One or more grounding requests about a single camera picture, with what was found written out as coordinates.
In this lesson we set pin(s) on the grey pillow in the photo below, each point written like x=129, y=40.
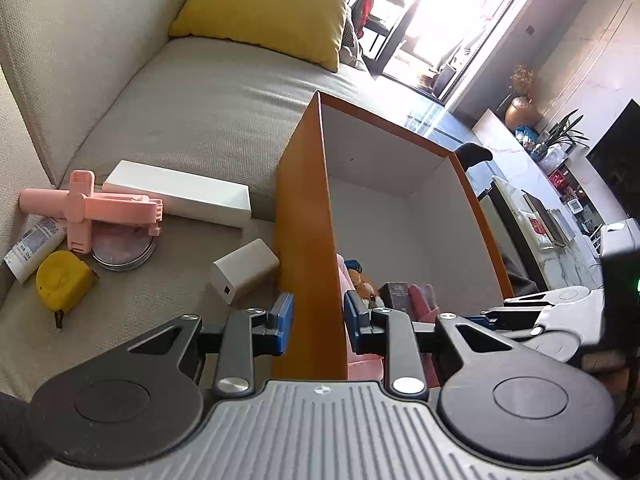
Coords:
x=352, y=47

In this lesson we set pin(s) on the round pink tin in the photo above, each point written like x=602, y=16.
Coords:
x=125, y=252

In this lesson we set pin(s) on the pink wallet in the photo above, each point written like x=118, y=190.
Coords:
x=422, y=301

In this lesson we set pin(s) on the white tube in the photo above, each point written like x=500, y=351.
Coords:
x=35, y=250

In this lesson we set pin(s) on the black rack with red clothes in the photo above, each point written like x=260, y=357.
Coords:
x=370, y=5

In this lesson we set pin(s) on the orange cardboard box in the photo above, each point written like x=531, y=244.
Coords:
x=305, y=210

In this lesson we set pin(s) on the green potted plant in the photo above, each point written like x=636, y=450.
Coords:
x=560, y=135

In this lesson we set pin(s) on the white marble cabinet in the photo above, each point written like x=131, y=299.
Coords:
x=505, y=155

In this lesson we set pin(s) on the red panda plush toy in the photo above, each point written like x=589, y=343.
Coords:
x=361, y=285

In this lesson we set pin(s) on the small black box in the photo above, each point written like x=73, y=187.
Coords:
x=397, y=296

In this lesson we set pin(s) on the yellow pillow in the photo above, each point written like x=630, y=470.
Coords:
x=270, y=5

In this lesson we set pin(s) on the pink phone holder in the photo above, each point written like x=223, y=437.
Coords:
x=115, y=207

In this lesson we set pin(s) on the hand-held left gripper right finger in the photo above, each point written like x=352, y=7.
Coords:
x=352, y=321

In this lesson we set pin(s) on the yellow tape measure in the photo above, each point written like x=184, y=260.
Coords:
x=62, y=280

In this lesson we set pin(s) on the white power adapter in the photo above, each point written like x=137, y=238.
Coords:
x=242, y=270

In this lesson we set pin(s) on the beige fabric sofa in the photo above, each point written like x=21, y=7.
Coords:
x=200, y=100

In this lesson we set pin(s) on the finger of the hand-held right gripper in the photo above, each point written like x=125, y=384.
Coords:
x=515, y=319

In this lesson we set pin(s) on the long white box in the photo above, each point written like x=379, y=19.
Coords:
x=180, y=192

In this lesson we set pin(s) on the brown vase with dried flowers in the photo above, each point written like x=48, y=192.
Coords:
x=520, y=112

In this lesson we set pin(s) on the pink plush bag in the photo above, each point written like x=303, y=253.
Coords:
x=341, y=270

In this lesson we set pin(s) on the black television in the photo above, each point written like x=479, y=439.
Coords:
x=617, y=160

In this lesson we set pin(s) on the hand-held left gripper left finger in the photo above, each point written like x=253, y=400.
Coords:
x=282, y=322

